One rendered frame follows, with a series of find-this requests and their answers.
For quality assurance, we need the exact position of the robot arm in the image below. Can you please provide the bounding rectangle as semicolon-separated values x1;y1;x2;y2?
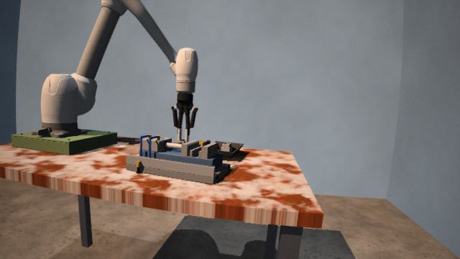
32;0;198;138

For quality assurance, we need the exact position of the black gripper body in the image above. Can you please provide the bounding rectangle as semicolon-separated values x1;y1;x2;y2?
176;94;193;112

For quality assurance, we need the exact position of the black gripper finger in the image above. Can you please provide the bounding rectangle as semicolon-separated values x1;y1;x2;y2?
185;106;198;142
171;105;184;140

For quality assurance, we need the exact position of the dark grey flat bar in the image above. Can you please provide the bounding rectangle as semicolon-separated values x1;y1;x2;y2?
190;146;202;157

